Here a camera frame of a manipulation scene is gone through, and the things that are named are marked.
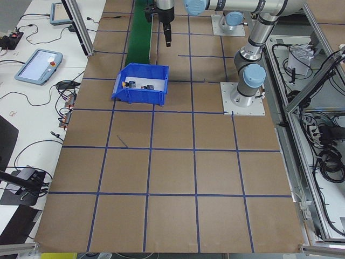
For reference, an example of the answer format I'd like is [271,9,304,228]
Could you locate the near teach pendant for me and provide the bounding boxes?
[15,49,63,85]

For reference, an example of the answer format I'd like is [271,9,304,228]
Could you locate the red push button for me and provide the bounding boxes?
[141,84,154,90]

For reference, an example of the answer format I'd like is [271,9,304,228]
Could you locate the green conveyor belt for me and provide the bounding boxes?
[125,1,153,65]

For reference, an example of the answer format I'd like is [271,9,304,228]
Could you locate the left blue plastic bin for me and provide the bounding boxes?
[111,63,169,106]

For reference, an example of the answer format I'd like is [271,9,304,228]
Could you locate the teach pendant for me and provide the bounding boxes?
[15,49,63,85]
[50,2,71,26]

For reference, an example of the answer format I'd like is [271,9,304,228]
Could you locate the yellow push button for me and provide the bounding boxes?
[122,80,136,88]

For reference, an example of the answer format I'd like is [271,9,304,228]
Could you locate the white foam pad left bin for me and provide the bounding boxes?
[120,77,165,91]

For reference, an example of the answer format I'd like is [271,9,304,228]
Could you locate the aluminium frame post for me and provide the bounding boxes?
[61,0,94,57]

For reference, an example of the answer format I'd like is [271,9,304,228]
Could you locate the red black wire pair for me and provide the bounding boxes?
[100,15,134,21]

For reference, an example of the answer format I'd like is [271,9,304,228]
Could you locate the white paper bag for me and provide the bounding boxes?
[287,44,314,76]

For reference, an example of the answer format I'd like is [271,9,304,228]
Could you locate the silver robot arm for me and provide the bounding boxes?
[153,0,244,31]
[184,0,306,108]

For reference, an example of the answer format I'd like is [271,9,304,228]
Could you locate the far teach pendant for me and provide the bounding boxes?
[50,2,71,26]

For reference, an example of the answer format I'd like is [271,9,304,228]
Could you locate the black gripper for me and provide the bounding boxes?
[156,0,175,23]

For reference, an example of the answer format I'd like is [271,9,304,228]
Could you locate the black power adapter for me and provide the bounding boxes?
[68,25,75,32]

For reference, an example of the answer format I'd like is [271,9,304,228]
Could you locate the black coiled cables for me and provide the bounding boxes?
[309,113,345,184]

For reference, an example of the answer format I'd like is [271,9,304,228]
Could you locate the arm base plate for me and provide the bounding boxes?
[220,82,265,117]
[211,15,245,37]

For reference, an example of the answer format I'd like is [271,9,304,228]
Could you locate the black camera stand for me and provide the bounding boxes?
[1,167,46,206]

